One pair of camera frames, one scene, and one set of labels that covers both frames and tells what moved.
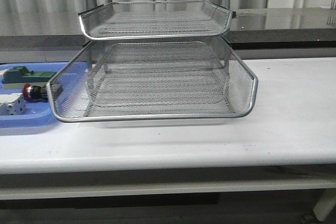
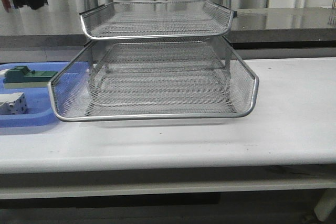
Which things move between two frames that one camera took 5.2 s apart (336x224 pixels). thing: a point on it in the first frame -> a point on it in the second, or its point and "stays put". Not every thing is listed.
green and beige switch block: (15, 78) stays put
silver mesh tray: (108, 81) stays put
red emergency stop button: (36, 92) -> (6, 1)
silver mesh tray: (154, 19) stays put
